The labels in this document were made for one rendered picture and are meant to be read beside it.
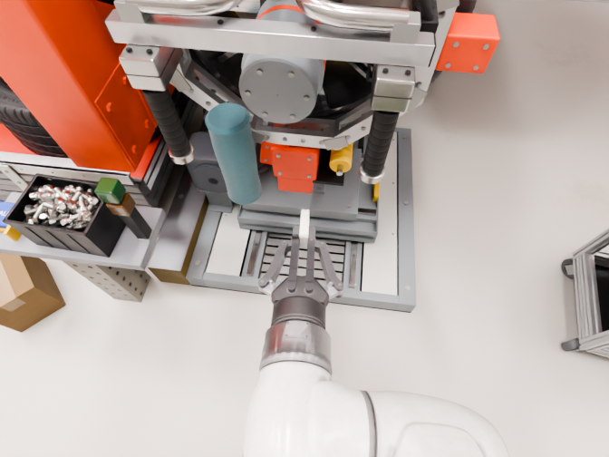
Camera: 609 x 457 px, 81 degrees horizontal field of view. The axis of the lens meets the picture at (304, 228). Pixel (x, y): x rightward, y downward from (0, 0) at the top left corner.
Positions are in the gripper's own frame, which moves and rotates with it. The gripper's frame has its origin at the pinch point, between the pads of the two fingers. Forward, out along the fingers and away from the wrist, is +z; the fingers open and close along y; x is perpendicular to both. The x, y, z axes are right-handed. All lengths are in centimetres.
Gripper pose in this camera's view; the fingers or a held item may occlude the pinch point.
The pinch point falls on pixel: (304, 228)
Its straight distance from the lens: 62.5
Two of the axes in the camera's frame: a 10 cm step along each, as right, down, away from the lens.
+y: -10.0, -0.4, 0.2
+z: 0.4, -7.0, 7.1
